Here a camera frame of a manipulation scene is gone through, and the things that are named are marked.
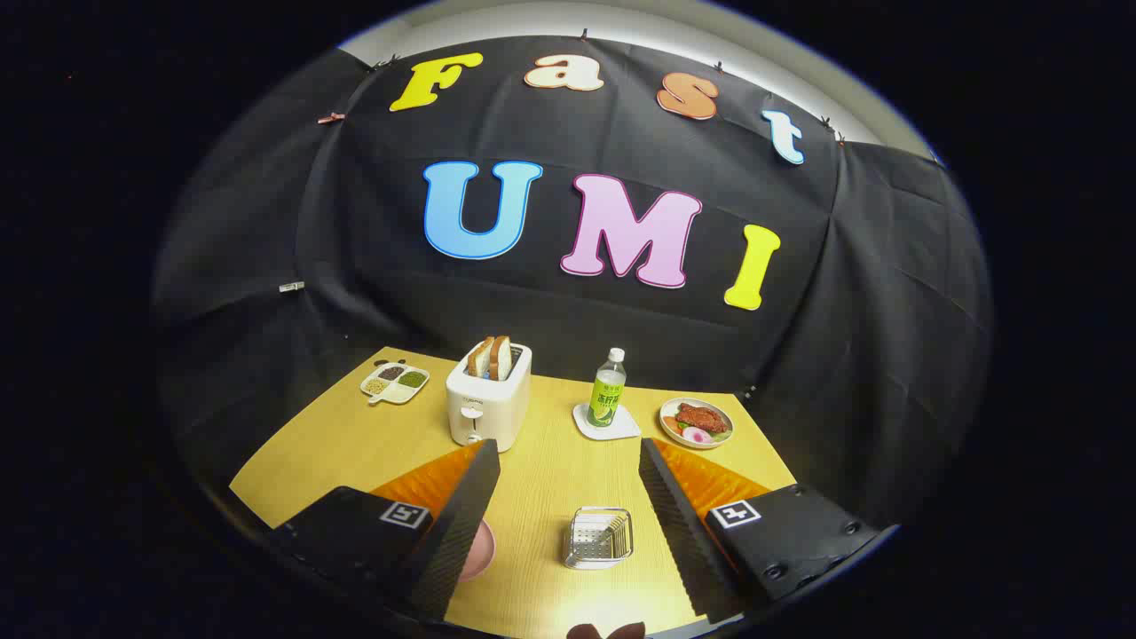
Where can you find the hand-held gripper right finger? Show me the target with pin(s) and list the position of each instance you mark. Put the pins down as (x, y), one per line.
(679, 532)

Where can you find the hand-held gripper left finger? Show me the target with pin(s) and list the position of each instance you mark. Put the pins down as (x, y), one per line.
(461, 524)

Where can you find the pink plate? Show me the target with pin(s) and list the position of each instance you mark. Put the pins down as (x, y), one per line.
(480, 550)

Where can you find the plate of meat and vegetables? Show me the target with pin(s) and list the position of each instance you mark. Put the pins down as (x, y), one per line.
(701, 417)

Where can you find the white square coaster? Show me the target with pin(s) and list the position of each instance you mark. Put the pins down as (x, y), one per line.
(623, 429)

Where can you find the white toaster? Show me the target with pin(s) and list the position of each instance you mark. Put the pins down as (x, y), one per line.
(488, 408)

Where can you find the white divided snack dish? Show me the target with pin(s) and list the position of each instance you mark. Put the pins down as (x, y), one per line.
(395, 388)

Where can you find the green label drink bottle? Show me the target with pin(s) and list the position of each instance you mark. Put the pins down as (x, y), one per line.
(606, 395)

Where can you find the toast bread slice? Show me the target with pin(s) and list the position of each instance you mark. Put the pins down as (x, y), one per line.
(479, 359)
(502, 358)

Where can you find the black backdrop cloth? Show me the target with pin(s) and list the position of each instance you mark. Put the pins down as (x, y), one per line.
(355, 222)

